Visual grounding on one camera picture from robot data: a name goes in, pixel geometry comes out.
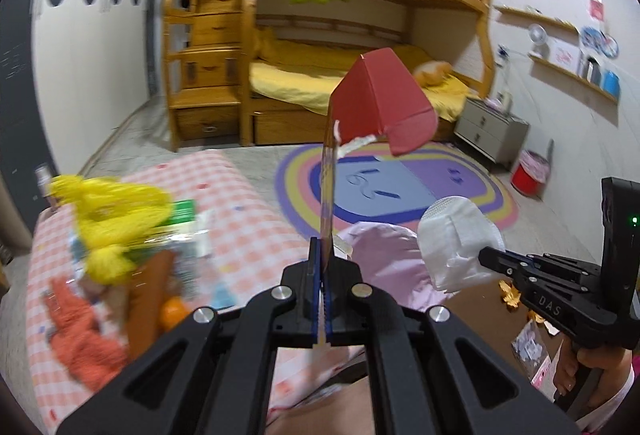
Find orange plush toy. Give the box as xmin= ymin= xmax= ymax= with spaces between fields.
xmin=412 ymin=61 xmax=453 ymax=88

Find white wardrobe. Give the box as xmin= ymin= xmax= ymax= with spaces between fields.
xmin=30 ymin=0 xmax=171 ymax=160

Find pink packet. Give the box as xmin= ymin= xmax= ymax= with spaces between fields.
xmin=530 ymin=355 xmax=558 ymax=391

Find clear plastic wrapper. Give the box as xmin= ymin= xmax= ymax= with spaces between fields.
xmin=170 ymin=212 xmax=216 ymax=261

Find yellow knitted toy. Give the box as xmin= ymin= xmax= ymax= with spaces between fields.
xmin=50 ymin=175 xmax=173 ymax=286

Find colourful oval rug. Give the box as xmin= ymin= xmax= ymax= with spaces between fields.
xmin=275 ymin=142 xmax=521 ymax=241

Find small white fan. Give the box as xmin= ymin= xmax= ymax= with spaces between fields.
xmin=527 ymin=24 xmax=549 ymax=58

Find grey nightstand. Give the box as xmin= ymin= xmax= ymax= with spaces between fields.
xmin=454 ymin=97 xmax=530 ymax=166

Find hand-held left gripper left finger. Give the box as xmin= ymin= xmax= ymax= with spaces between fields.
xmin=57 ymin=237 xmax=323 ymax=435

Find yellow bed sheet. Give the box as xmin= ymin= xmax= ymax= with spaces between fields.
xmin=249 ymin=40 xmax=481 ymax=120

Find orange crumpled cloth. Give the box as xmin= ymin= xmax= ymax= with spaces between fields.
xmin=45 ymin=277 xmax=128 ymax=388

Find short wooden wall shelf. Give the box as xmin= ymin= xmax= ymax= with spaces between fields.
xmin=494 ymin=5 xmax=581 ymax=33

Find yellow pillow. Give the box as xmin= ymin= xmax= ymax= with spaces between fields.
xmin=257 ymin=27 xmax=281 ymax=63

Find red trash bin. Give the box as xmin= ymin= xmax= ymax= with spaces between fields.
xmin=511 ymin=150 xmax=551 ymax=198

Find clear plastic packet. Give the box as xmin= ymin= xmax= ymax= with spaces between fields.
xmin=512 ymin=317 xmax=551 ymax=366

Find tangerine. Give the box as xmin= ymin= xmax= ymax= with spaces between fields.
xmin=160 ymin=297 xmax=193 ymax=331

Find person's right forearm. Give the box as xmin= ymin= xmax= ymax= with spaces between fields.
xmin=580 ymin=360 xmax=640 ymax=433

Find pink checkered tablecloth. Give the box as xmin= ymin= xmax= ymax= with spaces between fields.
xmin=27 ymin=150 xmax=321 ymax=431

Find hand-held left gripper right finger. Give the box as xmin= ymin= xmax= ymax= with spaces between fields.
xmin=325 ymin=255 xmax=581 ymax=435

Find person's right hand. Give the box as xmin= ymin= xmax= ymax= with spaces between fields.
xmin=552 ymin=344 xmax=635 ymax=403

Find row of books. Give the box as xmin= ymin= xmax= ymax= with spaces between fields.
xmin=580 ymin=57 xmax=603 ymax=86

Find blue round plate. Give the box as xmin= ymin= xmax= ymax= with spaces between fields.
xmin=580 ymin=27 xmax=620 ymax=58

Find pink trash bag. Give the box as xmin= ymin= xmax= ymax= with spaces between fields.
xmin=332 ymin=221 xmax=458 ymax=316

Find red cardboard box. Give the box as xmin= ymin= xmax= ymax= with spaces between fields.
xmin=319 ymin=47 xmax=438 ymax=266

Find wooden stair drawer unit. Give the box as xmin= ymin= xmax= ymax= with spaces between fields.
xmin=162 ymin=0 xmax=251 ymax=150

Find long wooden wall shelf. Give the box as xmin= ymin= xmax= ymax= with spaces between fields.
xmin=529 ymin=52 xmax=620 ymax=103

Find green and white carton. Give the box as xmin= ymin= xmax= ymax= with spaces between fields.
xmin=164 ymin=200 xmax=198 ymax=230

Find items on nightstand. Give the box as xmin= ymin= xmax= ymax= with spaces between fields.
xmin=482 ymin=90 xmax=513 ymax=113

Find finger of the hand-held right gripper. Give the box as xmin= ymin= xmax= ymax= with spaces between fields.
xmin=478 ymin=246 xmax=601 ymax=288
xmin=517 ymin=277 xmax=601 ymax=338

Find pink picture card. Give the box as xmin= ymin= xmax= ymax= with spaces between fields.
xmin=550 ymin=37 xmax=581 ymax=68

